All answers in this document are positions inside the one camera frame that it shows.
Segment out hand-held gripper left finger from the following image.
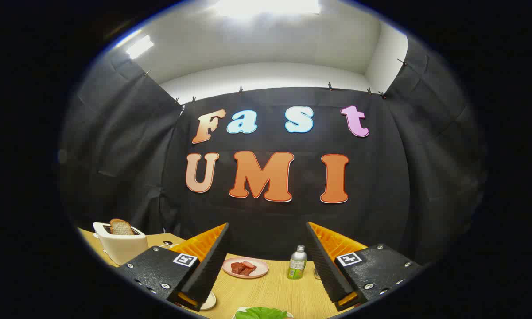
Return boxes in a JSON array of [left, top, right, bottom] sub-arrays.
[[115, 223, 231, 312]]

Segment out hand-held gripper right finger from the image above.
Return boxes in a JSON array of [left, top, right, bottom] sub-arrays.
[[305, 222, 423, 312]]

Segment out green lettuce leaf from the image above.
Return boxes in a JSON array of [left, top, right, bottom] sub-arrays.
[[235, 307, 288, 319]]

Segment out toasted bread slice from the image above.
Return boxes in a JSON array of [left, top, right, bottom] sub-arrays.
[[109, 218, 134, 236]]

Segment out silver green drink bottle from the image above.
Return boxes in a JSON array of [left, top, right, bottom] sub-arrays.
[[287, 245, 308, 280]]

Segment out white round plate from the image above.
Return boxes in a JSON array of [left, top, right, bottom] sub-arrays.
[[199, 291, 217, 311]]

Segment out brown meat pieces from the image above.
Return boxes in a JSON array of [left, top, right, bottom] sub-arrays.
[[231, 261, 256, 276]]

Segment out pink plate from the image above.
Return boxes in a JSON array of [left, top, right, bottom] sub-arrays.
[[222, 257, 269, 279]]

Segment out white square plate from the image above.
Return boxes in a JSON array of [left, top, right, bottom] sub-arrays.
[[232, 307, 294, 319]]

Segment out white toaster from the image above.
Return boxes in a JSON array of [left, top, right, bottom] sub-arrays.
[[93, 222, 149, 266]]

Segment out ceiling light panel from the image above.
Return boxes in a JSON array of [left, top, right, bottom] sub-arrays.
[[213, 0, 322, 18], [125, 35, 155, 60]]

